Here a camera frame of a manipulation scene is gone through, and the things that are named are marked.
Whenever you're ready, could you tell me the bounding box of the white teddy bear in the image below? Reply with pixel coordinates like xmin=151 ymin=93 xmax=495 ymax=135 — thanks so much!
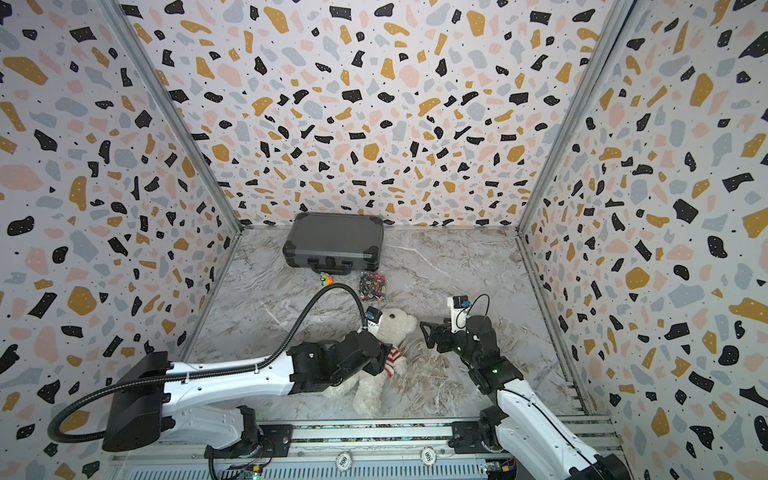
xmin=321 ymin=308 xmax=419 ymax=419

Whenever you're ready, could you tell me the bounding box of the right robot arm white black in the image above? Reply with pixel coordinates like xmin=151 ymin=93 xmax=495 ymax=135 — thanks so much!
xmin=419 ymin=315 xmax=631 ymax=479

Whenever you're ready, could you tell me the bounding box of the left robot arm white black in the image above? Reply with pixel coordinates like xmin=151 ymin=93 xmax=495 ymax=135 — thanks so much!
xmin=102 ymin=330 xmax=391 ymax=452

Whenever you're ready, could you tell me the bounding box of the bag of toy bricks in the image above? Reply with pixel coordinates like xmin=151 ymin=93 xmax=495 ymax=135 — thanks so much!
xmin=359 ymin=271 xmax=386 ymax=301

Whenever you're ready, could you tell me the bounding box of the small green orange toy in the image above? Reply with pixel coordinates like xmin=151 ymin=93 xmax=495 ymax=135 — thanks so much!
xmin=320 ymin=272 xmax=333 ymax=287

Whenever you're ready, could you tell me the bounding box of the dark grey hard case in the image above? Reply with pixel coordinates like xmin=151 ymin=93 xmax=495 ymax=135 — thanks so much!
xmin=282 ymin=212 xmax=384 ymax=276

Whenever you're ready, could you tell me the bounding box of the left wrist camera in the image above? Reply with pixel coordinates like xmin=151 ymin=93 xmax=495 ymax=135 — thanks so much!
xmin=365 ymin=306 xmax=383 ymax=335

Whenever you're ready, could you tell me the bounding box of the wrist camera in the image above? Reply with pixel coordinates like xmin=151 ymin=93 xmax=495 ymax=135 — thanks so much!
xmin=365 ymin=306 xmax=383 ymax=335
xmin=447 ymin=295 xmax=472 ymax=333

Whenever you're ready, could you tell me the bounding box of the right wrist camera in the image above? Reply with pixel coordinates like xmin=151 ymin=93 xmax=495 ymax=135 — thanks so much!
xmin=447 ymin=295 xmax=472 ymax=333

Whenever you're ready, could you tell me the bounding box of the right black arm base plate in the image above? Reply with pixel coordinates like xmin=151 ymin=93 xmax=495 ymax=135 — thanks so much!
xmin=448 ymin=419 xmax=506 ymax=454

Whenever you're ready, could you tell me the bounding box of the aluminium mounting rail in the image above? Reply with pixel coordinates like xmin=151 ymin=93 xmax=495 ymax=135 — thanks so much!
xmin=107 ymin=417 xmax=625 ymax=480

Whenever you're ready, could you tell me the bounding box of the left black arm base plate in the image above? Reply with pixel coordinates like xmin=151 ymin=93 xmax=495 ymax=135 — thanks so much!
xmin=228 ymin=424 xmax=294 ymax=459

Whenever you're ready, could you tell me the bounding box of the black corrugated cable conduit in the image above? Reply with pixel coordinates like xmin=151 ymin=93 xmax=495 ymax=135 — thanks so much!
xmin=46 ymin=283 xmax=370 ymax=445

